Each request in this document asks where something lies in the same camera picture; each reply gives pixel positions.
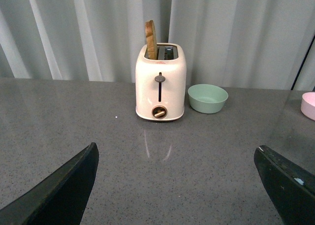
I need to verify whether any grey curtain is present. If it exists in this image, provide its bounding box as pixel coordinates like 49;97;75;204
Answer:
0;0;315;91

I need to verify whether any green bowl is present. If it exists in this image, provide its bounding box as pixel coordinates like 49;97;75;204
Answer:
188;84;228;114

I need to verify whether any pink bowl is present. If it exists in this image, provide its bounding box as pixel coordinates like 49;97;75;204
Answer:
301;92;315;121

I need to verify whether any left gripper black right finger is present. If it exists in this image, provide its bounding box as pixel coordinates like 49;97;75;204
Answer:
254;145;315;225

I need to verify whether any toast slice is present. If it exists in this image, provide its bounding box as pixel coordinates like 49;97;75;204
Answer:
145;20;158;60

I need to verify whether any cream toaster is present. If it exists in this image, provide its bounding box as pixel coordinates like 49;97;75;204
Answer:
135;43;187;121

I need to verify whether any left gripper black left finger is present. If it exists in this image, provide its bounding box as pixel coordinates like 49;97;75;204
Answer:
0;143;99;225

